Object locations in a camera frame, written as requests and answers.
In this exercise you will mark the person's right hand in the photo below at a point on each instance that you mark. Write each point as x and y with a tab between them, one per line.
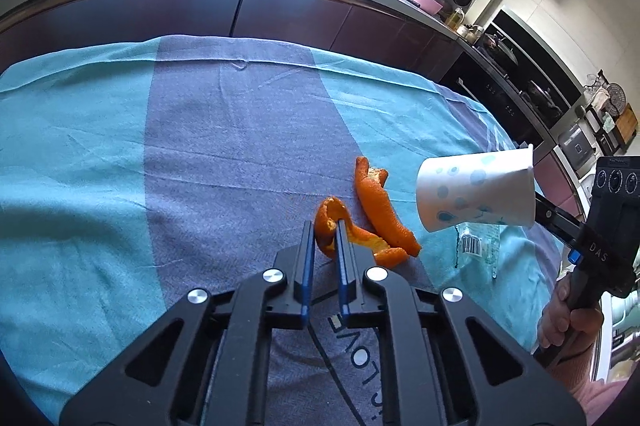
555	321

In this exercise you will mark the steel pot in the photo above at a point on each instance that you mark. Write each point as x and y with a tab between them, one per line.
495	49

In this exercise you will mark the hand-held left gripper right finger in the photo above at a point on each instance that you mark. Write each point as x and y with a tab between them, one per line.
343	266

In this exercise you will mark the kitchen counter with brown cabinets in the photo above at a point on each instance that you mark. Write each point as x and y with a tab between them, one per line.
200	6

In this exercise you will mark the curled orange peel piece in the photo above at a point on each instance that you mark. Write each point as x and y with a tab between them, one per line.
327	226

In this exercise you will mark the black range hood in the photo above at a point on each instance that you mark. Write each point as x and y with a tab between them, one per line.
545	56

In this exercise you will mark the long orange peel strip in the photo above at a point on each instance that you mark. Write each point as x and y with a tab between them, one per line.
380	211

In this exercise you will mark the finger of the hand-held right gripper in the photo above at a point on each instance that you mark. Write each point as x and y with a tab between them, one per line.
555	216

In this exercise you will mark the oil bottle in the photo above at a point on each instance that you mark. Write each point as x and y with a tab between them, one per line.
455	19

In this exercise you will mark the black built-in oven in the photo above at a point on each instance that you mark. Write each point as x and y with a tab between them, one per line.
500	101

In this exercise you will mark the clear plastic wrapper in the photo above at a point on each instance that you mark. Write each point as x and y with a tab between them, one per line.
472	246

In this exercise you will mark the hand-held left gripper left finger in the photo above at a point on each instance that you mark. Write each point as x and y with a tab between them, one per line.
307	266

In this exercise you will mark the white dotted paper cup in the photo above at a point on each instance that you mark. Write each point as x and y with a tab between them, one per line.
475	191

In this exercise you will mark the person's right forearm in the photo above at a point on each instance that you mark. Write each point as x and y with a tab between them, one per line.
600	396

